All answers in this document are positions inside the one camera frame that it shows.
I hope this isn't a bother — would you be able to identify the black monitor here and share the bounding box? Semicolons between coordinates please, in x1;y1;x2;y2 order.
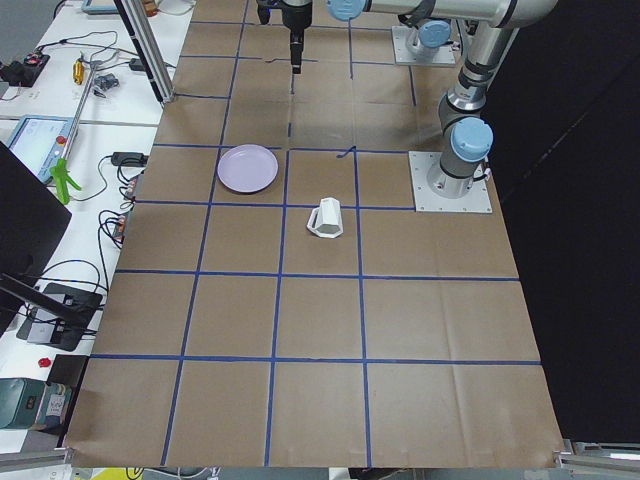
1;145;71;331

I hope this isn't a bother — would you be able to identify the lilac plate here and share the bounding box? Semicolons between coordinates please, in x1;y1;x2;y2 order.
217;144;279;194

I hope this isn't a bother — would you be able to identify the black power adapter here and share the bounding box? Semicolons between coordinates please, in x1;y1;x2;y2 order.
111;152;148;167

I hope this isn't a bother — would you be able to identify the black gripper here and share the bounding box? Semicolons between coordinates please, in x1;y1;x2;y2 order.
256;0;312;75

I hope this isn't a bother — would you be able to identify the teal box device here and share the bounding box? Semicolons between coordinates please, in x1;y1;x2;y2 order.
1;378;72;430

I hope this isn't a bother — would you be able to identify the aluminium frame post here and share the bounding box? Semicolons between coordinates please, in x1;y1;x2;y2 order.
114;0;175;104

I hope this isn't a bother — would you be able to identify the long grabber stick green tip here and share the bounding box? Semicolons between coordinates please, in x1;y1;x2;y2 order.
50;62;98;205

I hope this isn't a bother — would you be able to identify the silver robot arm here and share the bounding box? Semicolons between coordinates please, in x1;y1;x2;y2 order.
326;1;556;199
405;19;452;55

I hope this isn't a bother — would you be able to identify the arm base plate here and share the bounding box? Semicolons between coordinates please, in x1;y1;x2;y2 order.
391;26;456;67
408;151;493;214

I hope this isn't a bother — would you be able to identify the yellow tool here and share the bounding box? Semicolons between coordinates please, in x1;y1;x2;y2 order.
72;58;85;85

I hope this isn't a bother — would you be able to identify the white faceted cup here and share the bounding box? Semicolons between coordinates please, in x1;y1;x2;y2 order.
306;197;343;239

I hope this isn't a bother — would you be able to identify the black monitor stand base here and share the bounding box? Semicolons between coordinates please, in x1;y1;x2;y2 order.
16;283;103;352

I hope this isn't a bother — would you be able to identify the brown paper table cover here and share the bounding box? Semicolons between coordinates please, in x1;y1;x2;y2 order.
66;1;562;468

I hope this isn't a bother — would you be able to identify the blue teach pendant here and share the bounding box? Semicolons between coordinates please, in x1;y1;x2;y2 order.
7;115;72;184

